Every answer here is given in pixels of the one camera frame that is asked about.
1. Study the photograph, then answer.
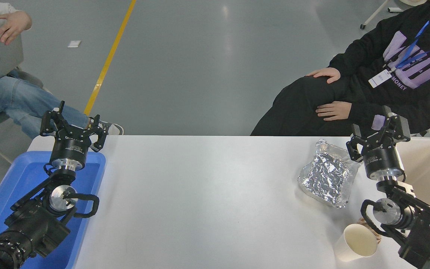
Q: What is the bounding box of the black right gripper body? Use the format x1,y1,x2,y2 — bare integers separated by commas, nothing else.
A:
362,143,404,178

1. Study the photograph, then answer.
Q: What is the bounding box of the crumpled tan paper ball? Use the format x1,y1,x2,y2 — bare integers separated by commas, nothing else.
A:
357,218,382,245

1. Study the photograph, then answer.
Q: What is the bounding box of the crumpled silver foil tray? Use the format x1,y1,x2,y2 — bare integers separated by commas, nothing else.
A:
298,139,363,208

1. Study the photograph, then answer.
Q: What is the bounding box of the person's hand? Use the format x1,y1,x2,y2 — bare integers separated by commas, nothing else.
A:
315,101,352,121
0,10,32,45
306,67,341,84

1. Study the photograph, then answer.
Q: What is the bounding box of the person holding laptop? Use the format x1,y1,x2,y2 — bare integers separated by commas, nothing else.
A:
0,0,124,140

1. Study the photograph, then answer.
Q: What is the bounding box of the white name badge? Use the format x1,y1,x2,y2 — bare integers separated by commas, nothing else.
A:
368,69,393,88

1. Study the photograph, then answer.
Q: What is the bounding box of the white paper cup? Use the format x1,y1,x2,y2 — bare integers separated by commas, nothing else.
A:
334,223,379,262

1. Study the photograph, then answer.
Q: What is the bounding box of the blue plastic tray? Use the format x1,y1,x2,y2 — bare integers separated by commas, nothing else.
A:
0,151,106,269

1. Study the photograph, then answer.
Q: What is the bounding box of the person wearing badge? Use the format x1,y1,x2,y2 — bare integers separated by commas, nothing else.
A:
250,0,430,137

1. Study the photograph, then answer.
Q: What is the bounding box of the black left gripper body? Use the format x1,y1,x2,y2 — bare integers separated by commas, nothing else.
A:
50,130,91,163

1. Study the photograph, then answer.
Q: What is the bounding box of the white wheeled chair base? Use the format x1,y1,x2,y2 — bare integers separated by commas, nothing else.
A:
360,0,428,30

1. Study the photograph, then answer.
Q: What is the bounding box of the blue lanyard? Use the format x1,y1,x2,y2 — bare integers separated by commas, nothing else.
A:
394,21,430,69

